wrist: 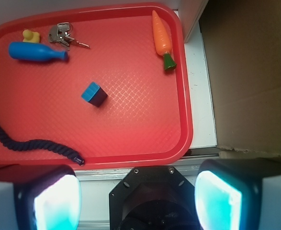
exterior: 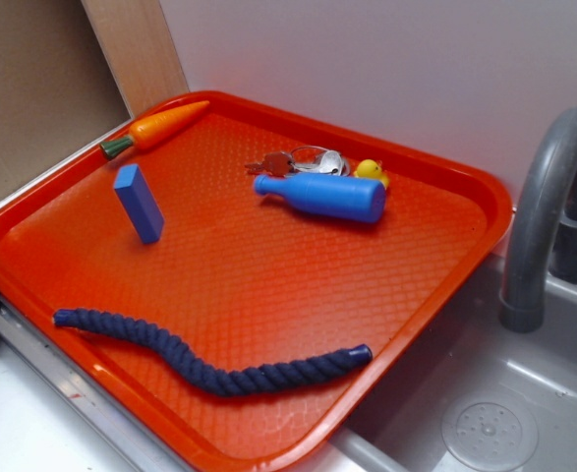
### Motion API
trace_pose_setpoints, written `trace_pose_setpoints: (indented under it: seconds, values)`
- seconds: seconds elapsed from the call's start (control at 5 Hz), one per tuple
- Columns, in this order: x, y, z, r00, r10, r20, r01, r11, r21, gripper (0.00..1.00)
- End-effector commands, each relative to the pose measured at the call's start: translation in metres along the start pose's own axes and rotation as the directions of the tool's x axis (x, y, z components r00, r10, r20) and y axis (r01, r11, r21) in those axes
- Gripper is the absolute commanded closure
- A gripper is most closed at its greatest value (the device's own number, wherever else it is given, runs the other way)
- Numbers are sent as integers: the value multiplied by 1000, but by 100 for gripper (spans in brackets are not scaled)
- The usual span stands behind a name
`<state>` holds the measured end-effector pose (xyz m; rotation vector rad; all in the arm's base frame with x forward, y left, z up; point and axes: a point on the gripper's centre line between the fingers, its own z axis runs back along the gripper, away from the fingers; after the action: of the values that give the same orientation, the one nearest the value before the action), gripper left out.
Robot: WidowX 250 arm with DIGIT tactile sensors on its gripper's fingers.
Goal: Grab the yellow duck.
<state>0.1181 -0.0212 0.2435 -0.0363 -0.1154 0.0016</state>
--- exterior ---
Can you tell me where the yellow rubber duck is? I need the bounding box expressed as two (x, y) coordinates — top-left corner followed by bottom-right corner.
(353, 159), (390, 189)

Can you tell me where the red plastic tray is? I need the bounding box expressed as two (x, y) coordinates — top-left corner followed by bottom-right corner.
(0, 91), (511, 471)

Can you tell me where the bunch of metal keys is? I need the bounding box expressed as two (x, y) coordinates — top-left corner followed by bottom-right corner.
(244, 146), (351, 177)

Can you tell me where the blue toy bottle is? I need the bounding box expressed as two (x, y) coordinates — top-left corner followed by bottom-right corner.
(254, 173), (387, 223)

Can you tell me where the blue rectangular block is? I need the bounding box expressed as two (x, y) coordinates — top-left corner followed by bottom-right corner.
(113, 164), (165, 244)

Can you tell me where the orange toy carrot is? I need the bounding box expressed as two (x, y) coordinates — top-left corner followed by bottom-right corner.
(99, 100), (210, 160)

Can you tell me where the wooden board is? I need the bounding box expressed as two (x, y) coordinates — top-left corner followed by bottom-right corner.
(83, 0), (189, 117)

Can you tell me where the grey plastic sink basin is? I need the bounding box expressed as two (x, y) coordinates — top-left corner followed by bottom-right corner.
(331, 258), (577, 471)

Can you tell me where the grey toy faucet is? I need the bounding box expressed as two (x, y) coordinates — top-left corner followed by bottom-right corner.
(499, 107), (577, 333)

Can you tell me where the dark blue rope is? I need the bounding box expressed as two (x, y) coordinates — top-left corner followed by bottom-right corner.
(52, 308), (374, 398)

